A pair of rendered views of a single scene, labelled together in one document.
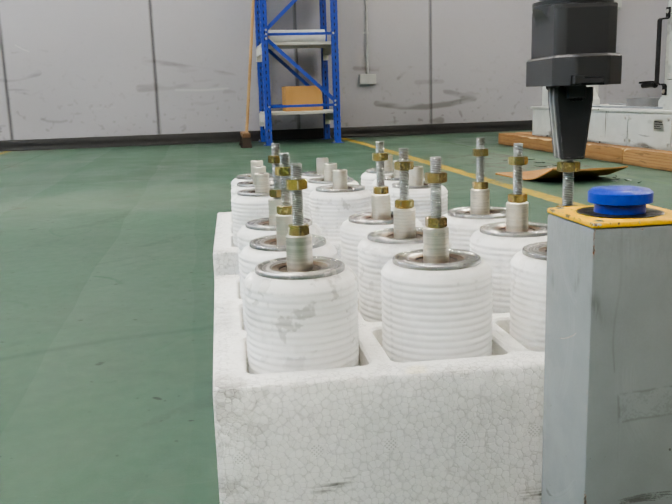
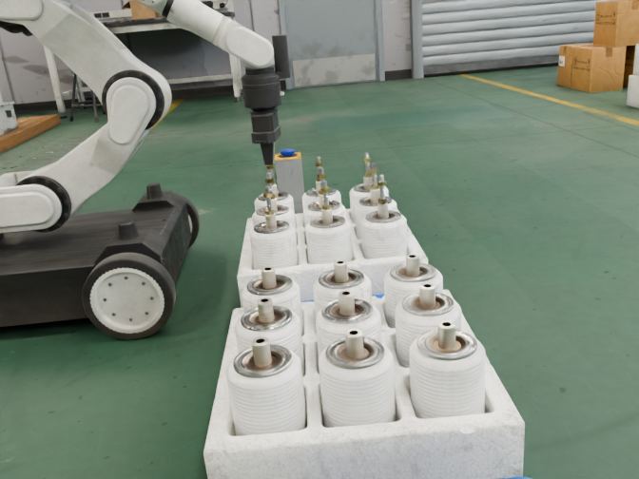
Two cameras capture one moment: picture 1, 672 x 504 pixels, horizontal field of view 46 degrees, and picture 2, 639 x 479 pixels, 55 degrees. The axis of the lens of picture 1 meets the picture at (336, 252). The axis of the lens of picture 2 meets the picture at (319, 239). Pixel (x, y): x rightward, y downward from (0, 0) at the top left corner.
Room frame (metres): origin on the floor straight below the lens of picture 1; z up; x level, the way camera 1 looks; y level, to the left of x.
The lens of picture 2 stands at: (2.11, 0.06, 0.66)
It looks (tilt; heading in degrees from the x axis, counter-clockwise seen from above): 20 degrees down; 186
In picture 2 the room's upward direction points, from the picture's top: 5 degrees counter-clockwise
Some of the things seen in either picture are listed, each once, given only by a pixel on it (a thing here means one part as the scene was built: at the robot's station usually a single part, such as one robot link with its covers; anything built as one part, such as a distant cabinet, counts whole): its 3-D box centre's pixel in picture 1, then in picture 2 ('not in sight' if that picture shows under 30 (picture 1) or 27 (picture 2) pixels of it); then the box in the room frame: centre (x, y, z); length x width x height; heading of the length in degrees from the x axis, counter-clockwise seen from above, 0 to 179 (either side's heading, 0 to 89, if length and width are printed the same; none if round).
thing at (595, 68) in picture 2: not in sight; (597, 67); (-2.62, 1.66, 0.15); 0.30 x 0.24 x 0.30; 8
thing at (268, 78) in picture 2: not in sight; (263, 62); (0.67, -0.19, 0.57); 0.11 x 0.11 x 0.11; 14
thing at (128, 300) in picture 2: not in sight; (129, 296); (0.91, -0.51, 0.10); 0.20 x 0.05 x 0.20; 99
